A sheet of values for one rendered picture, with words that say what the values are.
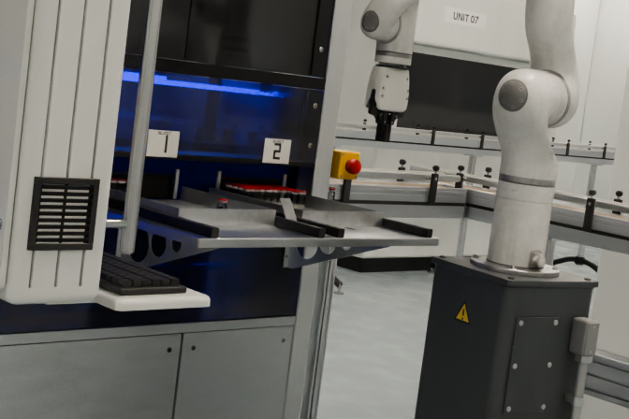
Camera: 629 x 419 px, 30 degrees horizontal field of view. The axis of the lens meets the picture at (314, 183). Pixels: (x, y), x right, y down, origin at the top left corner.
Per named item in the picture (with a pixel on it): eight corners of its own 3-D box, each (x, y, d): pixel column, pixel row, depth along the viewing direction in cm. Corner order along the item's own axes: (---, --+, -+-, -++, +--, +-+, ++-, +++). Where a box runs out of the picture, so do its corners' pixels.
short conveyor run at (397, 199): (300, 217, 308) (308, 157, 307) (263, 207, 319) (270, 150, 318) (467, 220, 355) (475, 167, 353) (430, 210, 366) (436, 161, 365)
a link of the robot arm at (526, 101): (564, 187, 250) (580, 75, 248) (525, 187, 235) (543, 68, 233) (514, 178, 257) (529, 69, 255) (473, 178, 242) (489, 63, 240)
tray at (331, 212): (207, 201, 284) (209, 187, 284) (286, 203, 302) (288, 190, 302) (300, 226, 260) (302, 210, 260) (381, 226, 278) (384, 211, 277)
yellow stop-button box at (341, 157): (318, 175, 306) (322, 148, 306) (338, 176, 311) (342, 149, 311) (339, 179, 301) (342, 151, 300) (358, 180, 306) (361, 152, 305)
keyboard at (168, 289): (7, 250, 227) (7, 238, 226) (70, 250, 236) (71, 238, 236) (120, 296, 197) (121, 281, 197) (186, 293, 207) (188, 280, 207)
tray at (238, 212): (87, 198, 261) (89, 182, 261) (181, 200, 279) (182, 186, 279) (177, 224, 237) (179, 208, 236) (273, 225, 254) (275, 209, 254)
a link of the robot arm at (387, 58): (394, 53, 275) (392, 66, 275) (368, 50, 269) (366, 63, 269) (420, 56, 269) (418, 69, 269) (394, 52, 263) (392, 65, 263)
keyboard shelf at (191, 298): (-50, 262, 222) (-48, 248, 222) (80, 260, 241) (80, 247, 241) (74, 317, 189) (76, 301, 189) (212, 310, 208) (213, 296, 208)
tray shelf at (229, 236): (66, 206, 258) (67, 197, 258) (300, 210, 306) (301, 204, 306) (197, 248, 223) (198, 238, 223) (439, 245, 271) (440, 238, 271)
